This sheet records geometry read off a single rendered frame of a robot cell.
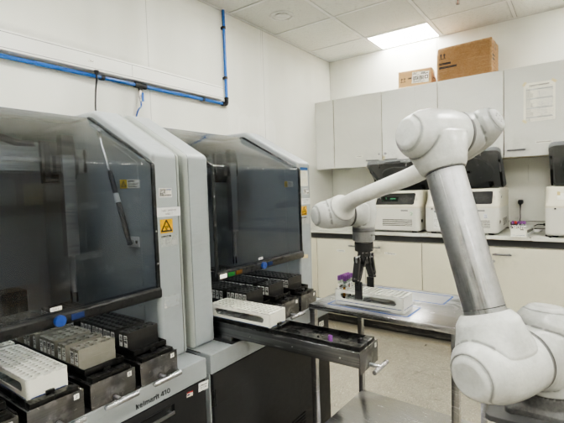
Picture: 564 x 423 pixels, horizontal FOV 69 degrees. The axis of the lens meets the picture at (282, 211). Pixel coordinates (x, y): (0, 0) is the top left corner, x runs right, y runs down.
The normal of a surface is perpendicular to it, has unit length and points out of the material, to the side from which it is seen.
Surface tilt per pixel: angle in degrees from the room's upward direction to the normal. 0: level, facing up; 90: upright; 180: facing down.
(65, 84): 90
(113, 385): 90
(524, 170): 90
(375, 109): 90
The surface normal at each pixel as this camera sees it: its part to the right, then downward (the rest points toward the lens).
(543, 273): -0.58, 0.06
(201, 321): 0.81, 0.00
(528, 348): 0.45, -0.34
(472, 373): -0.86, 0.16
